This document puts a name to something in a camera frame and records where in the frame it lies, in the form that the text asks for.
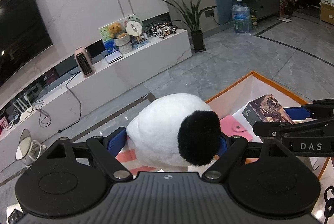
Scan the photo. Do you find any white paper fan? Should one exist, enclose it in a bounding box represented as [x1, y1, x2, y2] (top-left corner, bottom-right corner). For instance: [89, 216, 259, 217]
[126, 21, 143, 42]

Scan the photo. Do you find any brown teddy bear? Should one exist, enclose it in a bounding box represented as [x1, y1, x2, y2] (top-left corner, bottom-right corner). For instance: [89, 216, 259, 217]
[108, 22, 127, 39]

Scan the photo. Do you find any orange storage box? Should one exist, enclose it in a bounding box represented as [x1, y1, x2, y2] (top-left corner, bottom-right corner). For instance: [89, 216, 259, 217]
[207, 72, 333, 176]

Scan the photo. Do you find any potted green plant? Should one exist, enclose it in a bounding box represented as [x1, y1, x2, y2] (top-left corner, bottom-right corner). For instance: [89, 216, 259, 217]
[163, 0, 216, 52]

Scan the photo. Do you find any black power cable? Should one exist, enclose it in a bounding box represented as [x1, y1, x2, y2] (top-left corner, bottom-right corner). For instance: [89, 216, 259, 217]
[57, 72, 83, 134]

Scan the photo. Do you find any small notebook on console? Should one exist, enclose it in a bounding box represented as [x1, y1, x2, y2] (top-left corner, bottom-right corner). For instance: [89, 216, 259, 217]
[104, 51, 123, 64]

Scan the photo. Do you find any white wifi router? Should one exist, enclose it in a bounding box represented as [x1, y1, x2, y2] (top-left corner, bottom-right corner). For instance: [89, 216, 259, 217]
[13, 93, 33, 122]

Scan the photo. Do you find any cardboard box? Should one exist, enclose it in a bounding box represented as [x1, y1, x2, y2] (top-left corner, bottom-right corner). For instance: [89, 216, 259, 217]
[320, 3, 334, 25]

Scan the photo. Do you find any black white toy vehicle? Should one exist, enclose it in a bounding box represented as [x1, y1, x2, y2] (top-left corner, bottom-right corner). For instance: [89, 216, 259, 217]
[144, 22, 179, 39]

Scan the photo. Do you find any black television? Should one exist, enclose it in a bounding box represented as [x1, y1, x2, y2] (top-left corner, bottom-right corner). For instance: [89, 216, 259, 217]
[0, 0, 53, 84]

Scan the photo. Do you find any pink space heater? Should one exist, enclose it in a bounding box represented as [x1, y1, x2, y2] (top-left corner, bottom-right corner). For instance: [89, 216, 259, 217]
[74, 47, 95, 78]

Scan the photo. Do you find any blue water jug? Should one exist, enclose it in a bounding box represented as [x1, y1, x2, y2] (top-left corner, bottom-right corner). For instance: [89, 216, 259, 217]
[232, 0, 251, 33]

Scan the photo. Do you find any dark printed card box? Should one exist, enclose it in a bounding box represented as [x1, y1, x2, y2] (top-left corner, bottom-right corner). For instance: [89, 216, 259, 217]
[242, 94, 294, 126]

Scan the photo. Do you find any white black plush dog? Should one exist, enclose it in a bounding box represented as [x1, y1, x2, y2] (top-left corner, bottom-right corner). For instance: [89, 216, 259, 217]
[116, 93, 221, 174]

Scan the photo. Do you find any pink card holder wallet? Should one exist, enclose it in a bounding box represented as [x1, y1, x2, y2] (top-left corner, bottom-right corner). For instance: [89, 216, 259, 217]
[220, 115, 253, 142]

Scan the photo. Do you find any white tv console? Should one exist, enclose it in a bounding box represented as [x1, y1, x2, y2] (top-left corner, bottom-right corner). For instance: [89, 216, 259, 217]
[1, 30, 192, 169]

